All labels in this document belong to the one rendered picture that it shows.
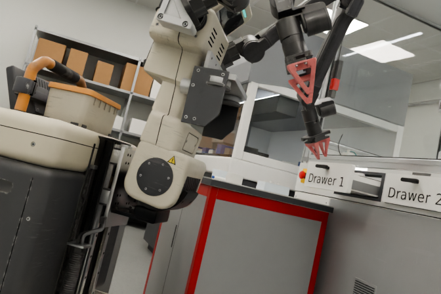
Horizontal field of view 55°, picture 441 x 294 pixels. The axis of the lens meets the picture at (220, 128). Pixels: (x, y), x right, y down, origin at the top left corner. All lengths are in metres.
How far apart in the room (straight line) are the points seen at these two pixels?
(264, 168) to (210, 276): 0.98
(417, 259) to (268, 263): 0.57
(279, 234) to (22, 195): 1.06
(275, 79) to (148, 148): 1.52
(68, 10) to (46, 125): 4.82
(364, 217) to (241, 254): 0.51
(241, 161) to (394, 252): 1.10
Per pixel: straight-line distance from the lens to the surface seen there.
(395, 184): 1.70
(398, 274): 1.67
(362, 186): 1.72
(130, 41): 5.88
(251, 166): 2.50
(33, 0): 5.97
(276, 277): 1.86
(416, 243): 1.62
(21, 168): 1.18
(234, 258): 1.76
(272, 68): 2.59
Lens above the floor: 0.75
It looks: 7 degrees up
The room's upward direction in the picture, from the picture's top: 13 degrees clockwise
